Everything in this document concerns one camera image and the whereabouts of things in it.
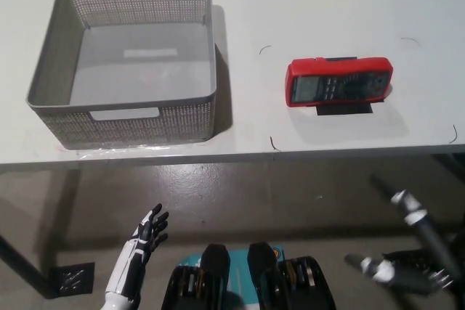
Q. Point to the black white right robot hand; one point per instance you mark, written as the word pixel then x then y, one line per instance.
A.
pixel 407 270

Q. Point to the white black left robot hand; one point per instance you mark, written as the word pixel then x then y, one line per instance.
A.
pixel 136 248

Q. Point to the red digital multimeter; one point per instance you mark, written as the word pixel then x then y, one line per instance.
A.
pixel 327 67

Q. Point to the black ribbed robot body block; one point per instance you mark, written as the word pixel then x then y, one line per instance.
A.
pixel 290 281
pixel 192 284

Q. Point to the black floor tape patch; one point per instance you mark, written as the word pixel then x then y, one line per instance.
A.
pixel 72 279

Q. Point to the clear tape strip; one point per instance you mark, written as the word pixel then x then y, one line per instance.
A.
pixel 120 151

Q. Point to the black robot legs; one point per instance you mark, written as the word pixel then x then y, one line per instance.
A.
pixel 238 277

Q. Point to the black table leg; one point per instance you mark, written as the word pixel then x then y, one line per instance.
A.
pixel 25 261

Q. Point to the black tape patch on table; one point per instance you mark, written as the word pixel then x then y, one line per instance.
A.
pixel 345 109

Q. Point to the grey perforated plastic basket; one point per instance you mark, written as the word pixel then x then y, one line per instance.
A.
pixel 58 70

